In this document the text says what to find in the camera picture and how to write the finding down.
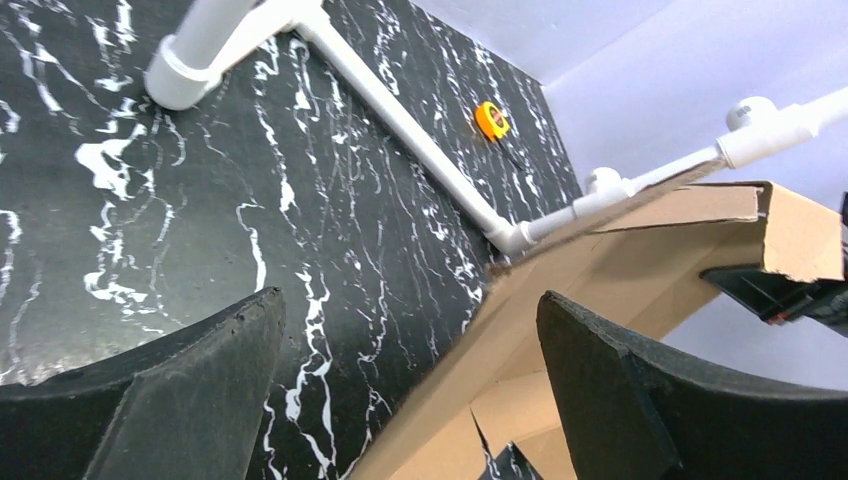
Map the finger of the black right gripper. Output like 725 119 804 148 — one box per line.
700 266 847 325

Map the white PVC pipe frame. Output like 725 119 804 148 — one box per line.
144 1 847 255

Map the brown cardboard box sheet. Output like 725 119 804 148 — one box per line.
350 177 843 479

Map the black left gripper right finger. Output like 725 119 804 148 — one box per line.
536 291 847 479

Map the yellow tape measure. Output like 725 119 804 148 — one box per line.
474 101 511 142

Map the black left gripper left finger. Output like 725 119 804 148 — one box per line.
1 287 285 479

